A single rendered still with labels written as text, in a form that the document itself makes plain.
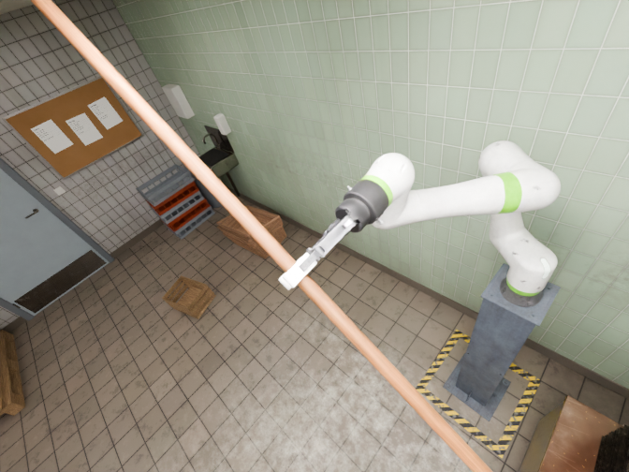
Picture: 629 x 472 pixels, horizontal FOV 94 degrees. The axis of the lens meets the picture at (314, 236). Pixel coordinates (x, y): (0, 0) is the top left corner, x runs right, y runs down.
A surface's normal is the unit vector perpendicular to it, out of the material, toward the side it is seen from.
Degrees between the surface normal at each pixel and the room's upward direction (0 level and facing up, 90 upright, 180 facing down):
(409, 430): 0
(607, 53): 90
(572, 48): 90
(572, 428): 0
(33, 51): 90
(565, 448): 0
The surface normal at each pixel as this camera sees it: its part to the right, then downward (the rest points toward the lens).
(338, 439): -0.23, -0.68
